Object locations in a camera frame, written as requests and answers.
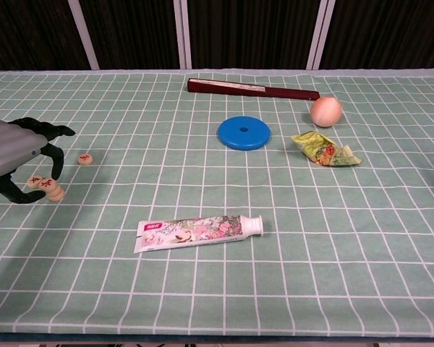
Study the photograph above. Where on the white aluminium frame post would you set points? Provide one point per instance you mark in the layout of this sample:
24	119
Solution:
320	36
84	36
183	36

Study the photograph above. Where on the green grid tablecloth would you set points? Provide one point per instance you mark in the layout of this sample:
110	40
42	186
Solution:
217	289

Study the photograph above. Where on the blue plastic disc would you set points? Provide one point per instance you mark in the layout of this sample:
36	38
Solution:
231	137

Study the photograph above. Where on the peach coloured ball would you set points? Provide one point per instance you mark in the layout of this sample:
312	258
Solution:
325	112

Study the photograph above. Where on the dark red folded fan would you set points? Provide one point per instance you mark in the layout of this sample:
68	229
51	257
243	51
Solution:
293	94

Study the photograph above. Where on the floral toothpaste tube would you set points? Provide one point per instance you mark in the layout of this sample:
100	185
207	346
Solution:
188	235

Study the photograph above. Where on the crumpled green snack wrapper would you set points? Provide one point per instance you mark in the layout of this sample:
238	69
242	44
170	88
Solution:
322	152

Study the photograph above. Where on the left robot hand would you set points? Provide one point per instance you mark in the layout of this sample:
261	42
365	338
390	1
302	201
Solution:
7	148

